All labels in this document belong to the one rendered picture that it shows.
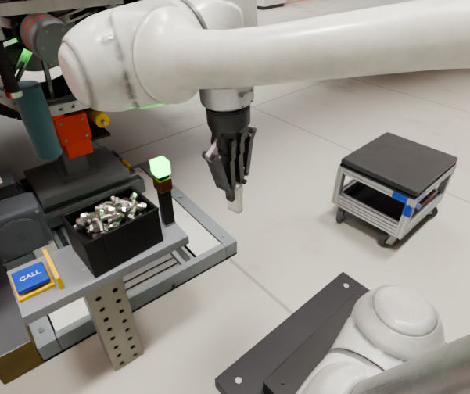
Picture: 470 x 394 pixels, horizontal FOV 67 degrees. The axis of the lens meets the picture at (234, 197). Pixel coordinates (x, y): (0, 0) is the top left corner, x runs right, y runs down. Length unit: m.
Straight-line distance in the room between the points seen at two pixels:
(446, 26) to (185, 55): 0.23
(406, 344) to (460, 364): 0.30
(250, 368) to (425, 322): 0.43
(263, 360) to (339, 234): 0.92
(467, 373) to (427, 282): 1.31
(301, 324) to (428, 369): 0.63
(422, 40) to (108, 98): 0.31
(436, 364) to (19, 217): 1.21
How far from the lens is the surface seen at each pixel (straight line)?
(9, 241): 1.37
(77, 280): 0.97
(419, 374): 0.42
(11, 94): 1.22
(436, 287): 1.66
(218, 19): 0.50
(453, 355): 0.38
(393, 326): 0.66
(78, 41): 0.42
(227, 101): 0.57
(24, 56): 1.55
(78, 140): 1.55
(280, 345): 0.97
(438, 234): 1.92
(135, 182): 1.78
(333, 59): 0.35
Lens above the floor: 1.13
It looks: 37 degrees down
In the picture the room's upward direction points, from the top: straight up
